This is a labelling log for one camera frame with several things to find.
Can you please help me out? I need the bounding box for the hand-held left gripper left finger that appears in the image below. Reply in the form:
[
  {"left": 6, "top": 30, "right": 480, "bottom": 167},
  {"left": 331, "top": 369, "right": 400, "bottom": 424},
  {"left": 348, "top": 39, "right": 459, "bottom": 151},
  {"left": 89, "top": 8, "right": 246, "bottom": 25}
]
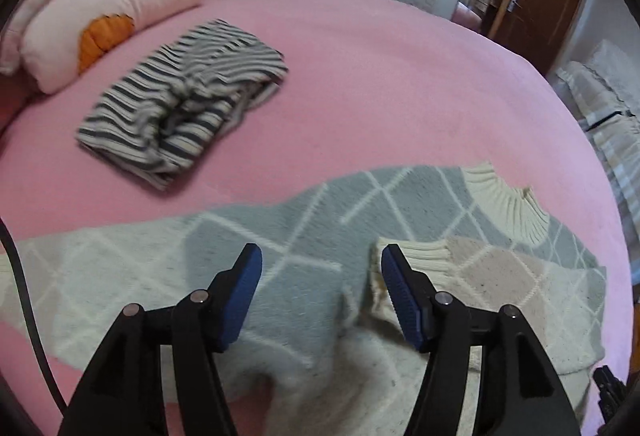
[{"left": 57, "top": 243, "right": 263, "bottom": 436}]

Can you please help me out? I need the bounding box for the navy and white striped garment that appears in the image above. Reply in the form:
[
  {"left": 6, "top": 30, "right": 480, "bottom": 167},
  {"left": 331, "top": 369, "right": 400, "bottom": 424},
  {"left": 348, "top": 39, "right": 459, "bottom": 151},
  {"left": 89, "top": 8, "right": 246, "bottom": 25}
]
[{"left": 76, "top": 18, "right": 291, "bottom": 191}]

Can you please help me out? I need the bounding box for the black cable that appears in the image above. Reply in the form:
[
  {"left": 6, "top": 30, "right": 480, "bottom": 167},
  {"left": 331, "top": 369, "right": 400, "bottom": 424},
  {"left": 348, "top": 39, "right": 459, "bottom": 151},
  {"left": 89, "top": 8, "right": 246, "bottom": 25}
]
[{"left": 0, "top": 216, "right": 68, "bottom": 417}]

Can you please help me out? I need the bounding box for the grey and cream argyle sweater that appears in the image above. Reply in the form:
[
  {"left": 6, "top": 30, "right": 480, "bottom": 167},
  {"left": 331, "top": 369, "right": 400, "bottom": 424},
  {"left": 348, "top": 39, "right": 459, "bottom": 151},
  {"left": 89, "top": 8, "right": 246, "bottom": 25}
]
[{"left": 0, "top": 161, "right": 608, "bottom": 436}]

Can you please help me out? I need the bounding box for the sofa with white lace cover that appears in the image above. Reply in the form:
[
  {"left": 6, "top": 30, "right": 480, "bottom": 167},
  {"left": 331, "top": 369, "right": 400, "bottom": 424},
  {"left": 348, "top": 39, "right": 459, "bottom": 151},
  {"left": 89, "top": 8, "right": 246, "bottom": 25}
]
[{"left": 547, "top": 38, "right": 640, "bottom": 287}]

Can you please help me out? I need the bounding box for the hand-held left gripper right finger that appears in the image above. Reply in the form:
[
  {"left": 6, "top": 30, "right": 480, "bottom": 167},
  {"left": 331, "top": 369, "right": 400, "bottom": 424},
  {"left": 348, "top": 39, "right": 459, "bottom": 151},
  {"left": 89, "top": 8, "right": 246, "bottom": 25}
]
[{"left": 380, "top": 243, "right": 583, "bottom": 436}]

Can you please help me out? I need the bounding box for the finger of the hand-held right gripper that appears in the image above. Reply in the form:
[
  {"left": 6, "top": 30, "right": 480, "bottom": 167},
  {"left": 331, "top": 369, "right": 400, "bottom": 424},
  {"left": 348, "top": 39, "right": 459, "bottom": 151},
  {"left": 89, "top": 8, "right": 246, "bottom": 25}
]
[{"left": 592, "top": 365, "right": 629, "bottom": 436}]

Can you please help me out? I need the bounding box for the pink bed blanket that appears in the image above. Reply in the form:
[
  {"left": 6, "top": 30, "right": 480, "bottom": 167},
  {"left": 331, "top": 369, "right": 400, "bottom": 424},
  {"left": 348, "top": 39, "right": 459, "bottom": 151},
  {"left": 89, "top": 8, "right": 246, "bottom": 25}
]
[{"left": 0, "top": 0, "right": 635, "bottom": 436}]

